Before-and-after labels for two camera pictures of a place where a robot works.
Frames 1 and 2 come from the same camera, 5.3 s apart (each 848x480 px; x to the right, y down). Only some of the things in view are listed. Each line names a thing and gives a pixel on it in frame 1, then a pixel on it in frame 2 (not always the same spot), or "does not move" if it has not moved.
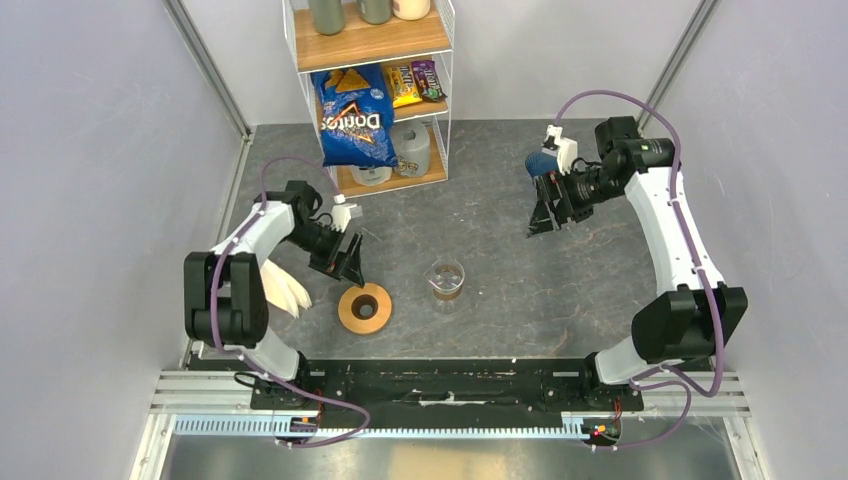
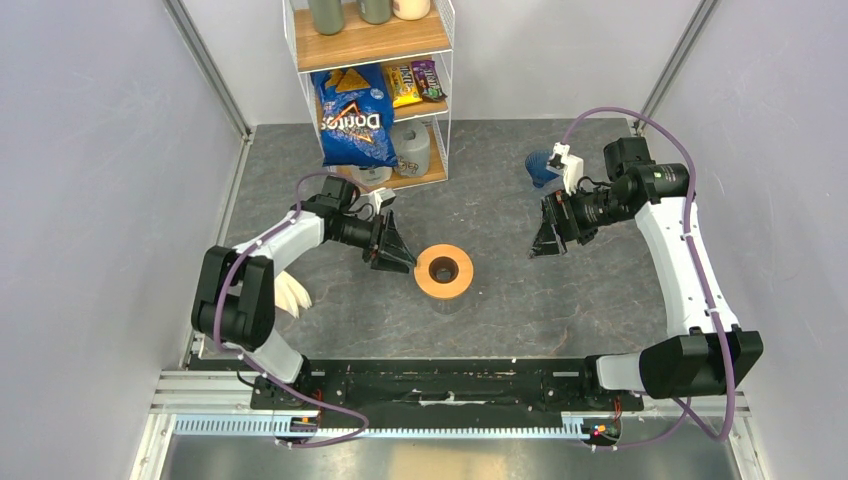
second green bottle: [375, 11] does not move
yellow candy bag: [403, 85] does not move
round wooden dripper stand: [365, 310] → [444, 290]
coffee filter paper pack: [281, 291] does not move
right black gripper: [546, 217] → [548, 240]
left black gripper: [345, 265] → [394, 254]
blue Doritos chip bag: [356, 116] does not move
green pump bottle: [328, 16] does not move
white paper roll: [370, 175] does not move
